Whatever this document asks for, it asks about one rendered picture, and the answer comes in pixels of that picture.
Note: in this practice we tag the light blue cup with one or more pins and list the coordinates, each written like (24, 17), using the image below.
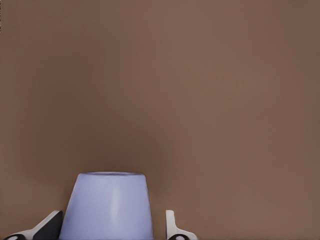
(107, 207)

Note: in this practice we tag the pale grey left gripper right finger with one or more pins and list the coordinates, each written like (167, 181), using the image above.
(171, 225)

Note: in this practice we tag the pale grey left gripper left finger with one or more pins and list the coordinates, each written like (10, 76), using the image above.
(47, 225)

